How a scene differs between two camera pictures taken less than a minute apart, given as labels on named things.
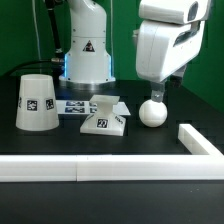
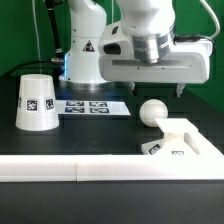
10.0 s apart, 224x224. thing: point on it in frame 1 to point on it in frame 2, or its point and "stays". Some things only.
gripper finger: (176, 79) to (180, 86)
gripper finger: (157, 91) to (131, 87)
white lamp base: (105, 122) to (172, 144)
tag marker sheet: (85, 107) stays
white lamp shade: (36, 106) stays
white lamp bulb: (152, 113) stays
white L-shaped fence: (206, 162) stays
